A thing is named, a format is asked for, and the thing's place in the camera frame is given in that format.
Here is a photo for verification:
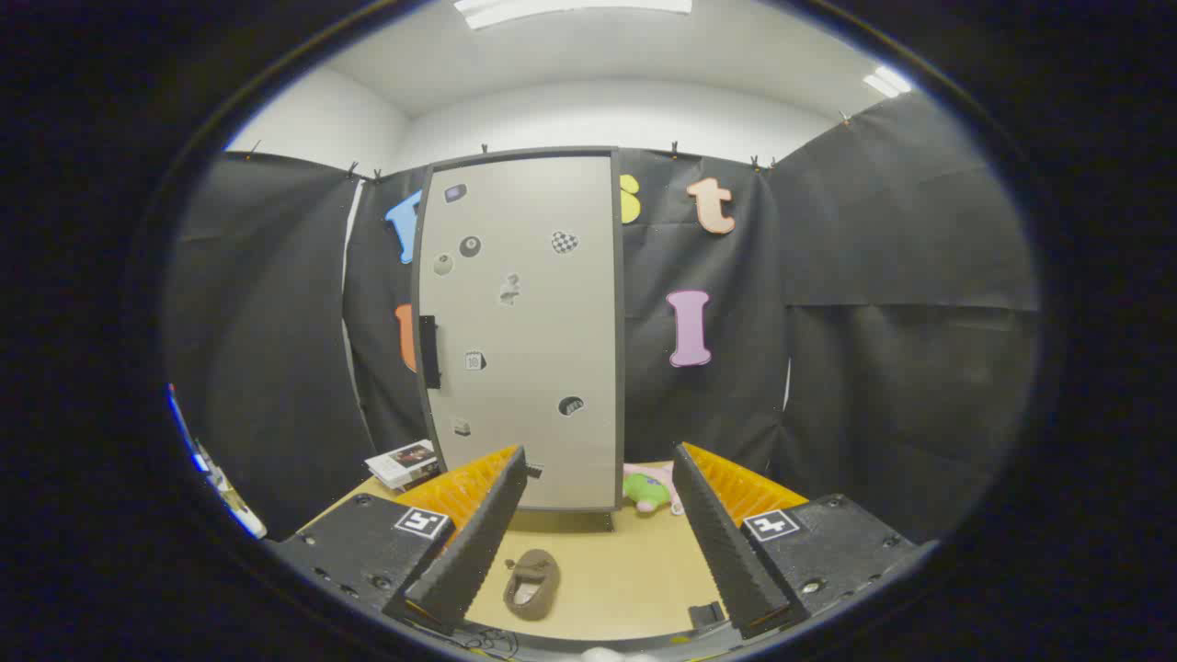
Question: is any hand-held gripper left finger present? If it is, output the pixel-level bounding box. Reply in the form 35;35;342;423
272;445;530;635

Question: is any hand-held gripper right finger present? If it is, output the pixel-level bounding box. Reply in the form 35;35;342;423
671;441;939;640

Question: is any brown fuzzy slipper shoe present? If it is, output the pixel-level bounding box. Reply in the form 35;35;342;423
503;549;562;622

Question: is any dark grey shoe cabinet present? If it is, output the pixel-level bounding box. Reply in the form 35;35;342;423
410;146;627;532

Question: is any grey shoe cabinet door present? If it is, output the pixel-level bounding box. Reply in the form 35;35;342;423
417;154;618;511

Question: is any green and pink plush toy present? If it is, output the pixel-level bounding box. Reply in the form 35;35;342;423
623;463;684;516

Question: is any stack of magazines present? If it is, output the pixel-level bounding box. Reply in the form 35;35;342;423
365;439;443;491

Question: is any black backdrop cloth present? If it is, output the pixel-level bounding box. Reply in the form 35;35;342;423
164;90;1042;545

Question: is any colourful clutter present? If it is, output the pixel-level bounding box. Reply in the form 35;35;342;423
166;383;269;541

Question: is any small ceiling light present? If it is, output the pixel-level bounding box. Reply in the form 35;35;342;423
863;65;913;99

